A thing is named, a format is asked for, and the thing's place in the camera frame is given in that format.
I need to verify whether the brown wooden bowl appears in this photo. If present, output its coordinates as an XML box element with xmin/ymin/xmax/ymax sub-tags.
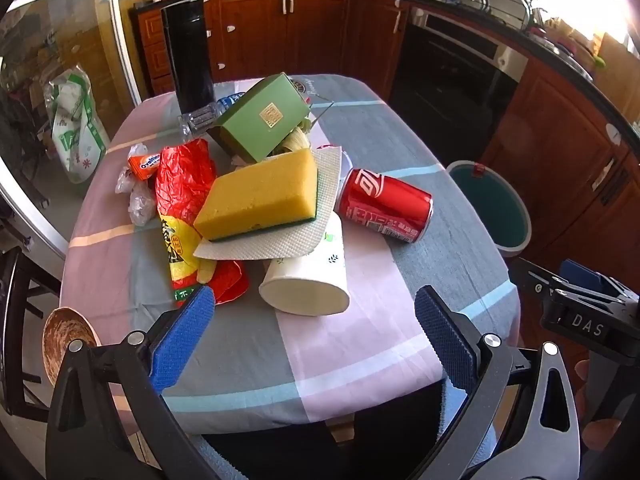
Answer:
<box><xmin>41</xmin><ymin>307</ymin><xmax>101</xmax><ymax>386</ymax></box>

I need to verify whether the black built-in oven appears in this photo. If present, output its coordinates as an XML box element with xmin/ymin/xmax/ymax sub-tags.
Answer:
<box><xmin>389</xmin><ymin>7</ymin><xmax>530</xmax><ymax>161</ymax></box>

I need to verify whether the black thermos flask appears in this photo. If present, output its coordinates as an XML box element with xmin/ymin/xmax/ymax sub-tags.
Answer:
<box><xmin>161</xmin><ymin>0</ymin><xmax>217</xmax><ymax>116</ymax></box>

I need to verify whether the green cardboard box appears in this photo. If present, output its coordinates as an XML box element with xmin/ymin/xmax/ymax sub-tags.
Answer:
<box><xmin>207</xmin><ymin>74</ymin><xmax>312</xmax><ymax>163</ymax></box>

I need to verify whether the glass sliding door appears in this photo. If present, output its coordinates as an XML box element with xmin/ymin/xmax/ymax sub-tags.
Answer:
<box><xmin>0</xmin><ymin>0</ymin><xmax>146</xmax><ymax>261</ymax></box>

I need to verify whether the white embossed paper towel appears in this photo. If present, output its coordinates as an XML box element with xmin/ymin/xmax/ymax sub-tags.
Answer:
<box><xmin>192</xmin><ymin>145</ymin><xmax>343</xmax><ymax>262</ymax></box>

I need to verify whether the person's right hand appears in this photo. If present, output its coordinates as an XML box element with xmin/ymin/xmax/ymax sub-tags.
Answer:
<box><xmin>574</xmin><ymin>359</ymin><xmax>623</xmax><ymax>456</ymax></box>

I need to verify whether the white paper cup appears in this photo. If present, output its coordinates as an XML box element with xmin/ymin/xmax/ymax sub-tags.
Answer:
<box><xmin>258</xmin><ymin>212</ymin><xmax>351</xmax><ymax>317</ymax></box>

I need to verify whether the checked pastel tablecloth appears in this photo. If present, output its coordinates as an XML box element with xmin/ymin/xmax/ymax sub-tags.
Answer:
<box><xmin>59</xmin><ymin>74</ymin><xmax>521</xmax><ymax>436</ymax></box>

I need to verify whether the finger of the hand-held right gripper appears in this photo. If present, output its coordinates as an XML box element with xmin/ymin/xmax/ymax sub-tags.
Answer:
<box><xmin>557</xmin><ymin>259</ymin><xmax>640</xmax><ymax>311</ymax></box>
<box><xmin>510</xmin><ymin>257</ymin><xmax>568</xmax><ymax>306</ymax></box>

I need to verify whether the yellow green sponge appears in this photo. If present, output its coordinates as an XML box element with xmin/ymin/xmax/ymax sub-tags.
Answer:
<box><xmin>193</xmin><ymin>148</ymin><xmax>319</xmax><ymax>242</ymax></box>

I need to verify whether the red yellow snack bag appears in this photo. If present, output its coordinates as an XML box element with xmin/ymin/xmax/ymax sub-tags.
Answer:
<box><xmin>155</xmin><ymin>138</ymin><xmax>250</xmax><ymax>309</ymax></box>

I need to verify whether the teal round trash bin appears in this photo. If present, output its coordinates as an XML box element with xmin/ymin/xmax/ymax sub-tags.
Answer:
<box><xmin>446</xmin><ymin>160</ymin><xmax>532</xmax><ymax>258</ymax></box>

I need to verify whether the clear plastic water bottle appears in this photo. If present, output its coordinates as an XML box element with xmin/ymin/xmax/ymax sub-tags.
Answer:
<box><xmin>177</xmin><ymin>94</ymin><xmax>246</xmax><ymax>138</ymax></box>

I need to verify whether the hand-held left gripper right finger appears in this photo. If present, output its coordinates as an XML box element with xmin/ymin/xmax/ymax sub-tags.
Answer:
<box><xmin>410</xmin><ymin>285</ymin><xmax>581</xmax><ymax>480</ymax></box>

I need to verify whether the dark wooden chair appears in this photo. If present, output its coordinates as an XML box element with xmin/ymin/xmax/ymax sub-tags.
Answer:
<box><xmin>0</xmin><ymin>247</ymin><xmax>66</xmax><ymax>416</ymax></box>

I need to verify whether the green white plastic bag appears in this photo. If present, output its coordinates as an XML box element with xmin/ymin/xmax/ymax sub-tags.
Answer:
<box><xmin>44</xmin><ymin>66</ymin><xmax>111</xmax><ymax>184</ymax></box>

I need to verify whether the orange snack packet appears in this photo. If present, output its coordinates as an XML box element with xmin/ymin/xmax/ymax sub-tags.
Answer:
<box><xmin>127</xmin><ymin>143</ymin><xmax>163</xmax><ymax>181</ymax></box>

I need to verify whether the red soda can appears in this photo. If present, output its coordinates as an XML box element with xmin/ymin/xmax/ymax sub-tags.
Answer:
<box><xmin>334</xmin><ymin>168</ymin><xmax>434</xmax><ymax>244</ymax></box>

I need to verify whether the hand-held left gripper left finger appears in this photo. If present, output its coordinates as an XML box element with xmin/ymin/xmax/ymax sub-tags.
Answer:
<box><xmin>45</xmin><ymin>286</ymin><xmax>221</xmax><ymax>480</ymax></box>

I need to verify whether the clear crumpled plastic wrap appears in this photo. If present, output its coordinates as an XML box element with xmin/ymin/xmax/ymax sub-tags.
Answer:
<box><xmin>115</xmin><ymin>165</ymin><xmax>157</xmax><ymax>226</ymax></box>

